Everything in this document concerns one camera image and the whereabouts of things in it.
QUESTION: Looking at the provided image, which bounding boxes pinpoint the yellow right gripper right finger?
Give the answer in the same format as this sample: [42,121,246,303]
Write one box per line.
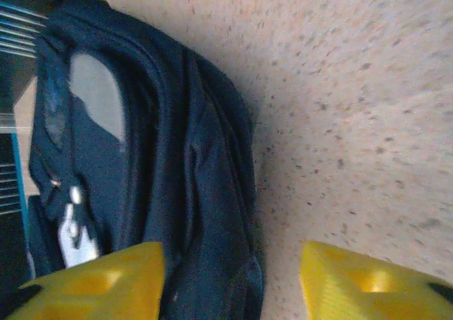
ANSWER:
[298,241,453,320]

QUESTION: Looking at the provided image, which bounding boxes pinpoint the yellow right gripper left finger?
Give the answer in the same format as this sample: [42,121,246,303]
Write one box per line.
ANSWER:
[0,241,167,320]

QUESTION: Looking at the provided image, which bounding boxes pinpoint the navy blue student backpack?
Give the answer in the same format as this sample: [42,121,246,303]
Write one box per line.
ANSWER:
[26,0,266,320]

